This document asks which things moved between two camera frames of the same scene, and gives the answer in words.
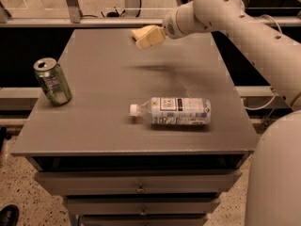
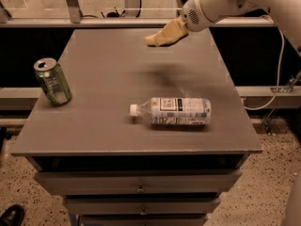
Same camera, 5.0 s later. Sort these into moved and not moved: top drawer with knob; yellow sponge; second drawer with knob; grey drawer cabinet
Moved: yellow sponge
Not moved: second drawer with knob; grey drawer cabinet; top drawer with knob
